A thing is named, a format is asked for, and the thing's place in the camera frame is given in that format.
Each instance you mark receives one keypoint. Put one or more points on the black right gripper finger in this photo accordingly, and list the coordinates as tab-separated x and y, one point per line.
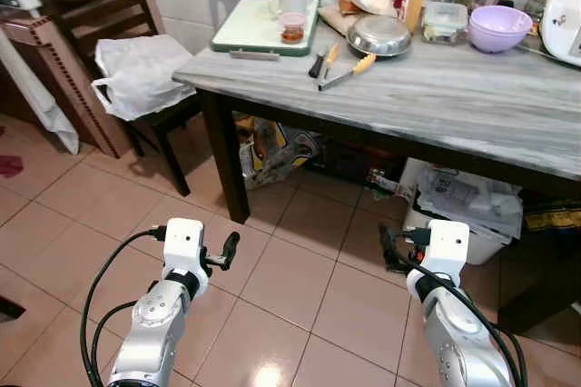
390	246

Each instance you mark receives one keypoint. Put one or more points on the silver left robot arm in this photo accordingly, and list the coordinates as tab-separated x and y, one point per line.
154	332

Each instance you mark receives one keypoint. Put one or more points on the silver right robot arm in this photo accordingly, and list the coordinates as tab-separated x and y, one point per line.
463	342

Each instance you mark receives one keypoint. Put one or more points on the white plastic storage box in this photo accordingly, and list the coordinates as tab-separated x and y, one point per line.
472	246

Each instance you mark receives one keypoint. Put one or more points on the white printed plastic bag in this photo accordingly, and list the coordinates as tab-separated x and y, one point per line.
472	196

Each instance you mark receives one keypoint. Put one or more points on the colourful printed shopping bag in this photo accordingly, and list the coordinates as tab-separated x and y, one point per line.
272	151

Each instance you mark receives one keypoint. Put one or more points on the grey marble top wooden table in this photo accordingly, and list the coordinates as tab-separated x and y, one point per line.
436	105

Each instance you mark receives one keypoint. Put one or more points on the yellow black printed package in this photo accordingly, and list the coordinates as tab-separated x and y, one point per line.
552	217

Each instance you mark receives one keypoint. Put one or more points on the upturned steel bowl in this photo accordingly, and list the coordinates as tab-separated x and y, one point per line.
379	35

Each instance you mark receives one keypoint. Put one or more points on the clear plastic food container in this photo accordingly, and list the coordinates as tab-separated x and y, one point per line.
445	22

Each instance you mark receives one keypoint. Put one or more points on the green rimmed cutting board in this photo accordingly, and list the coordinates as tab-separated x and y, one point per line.
250	28

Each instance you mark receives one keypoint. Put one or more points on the red cloth item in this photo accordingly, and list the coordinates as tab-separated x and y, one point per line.
9	166

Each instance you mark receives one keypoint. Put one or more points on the purple plastic bowl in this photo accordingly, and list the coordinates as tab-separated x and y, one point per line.
499	28

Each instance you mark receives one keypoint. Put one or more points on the small plastic sauce cup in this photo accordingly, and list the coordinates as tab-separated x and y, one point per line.
291	29

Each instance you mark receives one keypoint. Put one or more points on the small wooden board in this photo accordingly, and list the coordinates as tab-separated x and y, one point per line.
332	20

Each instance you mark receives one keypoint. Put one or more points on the white hanging cloth strip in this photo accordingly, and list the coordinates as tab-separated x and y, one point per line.
41	101

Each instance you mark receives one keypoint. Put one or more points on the brown wooden cabinet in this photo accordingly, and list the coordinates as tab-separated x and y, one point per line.
64	78

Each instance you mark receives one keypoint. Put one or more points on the dark wooden chair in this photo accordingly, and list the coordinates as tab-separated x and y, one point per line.
100	14

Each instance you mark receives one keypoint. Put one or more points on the white kitchen cooking machine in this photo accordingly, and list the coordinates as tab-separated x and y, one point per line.
565	5

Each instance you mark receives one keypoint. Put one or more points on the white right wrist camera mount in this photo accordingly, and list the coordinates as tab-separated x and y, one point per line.
445	246

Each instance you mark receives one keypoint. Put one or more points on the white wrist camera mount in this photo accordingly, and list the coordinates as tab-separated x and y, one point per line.
184	246
445	246

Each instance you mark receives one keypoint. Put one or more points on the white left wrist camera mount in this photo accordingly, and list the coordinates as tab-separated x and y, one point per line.
184	246

